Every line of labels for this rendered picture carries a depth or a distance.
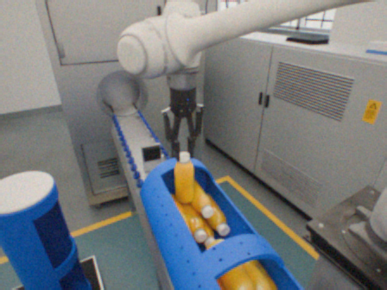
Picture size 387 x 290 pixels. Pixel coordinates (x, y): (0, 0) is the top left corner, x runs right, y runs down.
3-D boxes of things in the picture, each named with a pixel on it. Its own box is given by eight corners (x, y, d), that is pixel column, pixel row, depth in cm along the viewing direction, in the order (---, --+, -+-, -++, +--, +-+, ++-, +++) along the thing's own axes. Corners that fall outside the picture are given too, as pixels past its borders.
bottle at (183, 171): (182, 206, 87) (180, 167, 78) (172, 196, 91) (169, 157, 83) (198, 198, 90) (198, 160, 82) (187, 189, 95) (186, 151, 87)
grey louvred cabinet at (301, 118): (231, 133, 385) (239, 29, 314) (377, 227, 223) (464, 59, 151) (200, 141, 362) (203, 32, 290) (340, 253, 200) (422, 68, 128)
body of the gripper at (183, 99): (191, 81, 75) (191, 110, 80) (164, 85, 72) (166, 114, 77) (202, 88, 69) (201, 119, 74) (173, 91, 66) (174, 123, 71)
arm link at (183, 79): (161, 63, 70) (162, 85, 73) (172, 70, 63) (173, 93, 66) (191, 61, 73) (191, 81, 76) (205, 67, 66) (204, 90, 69)
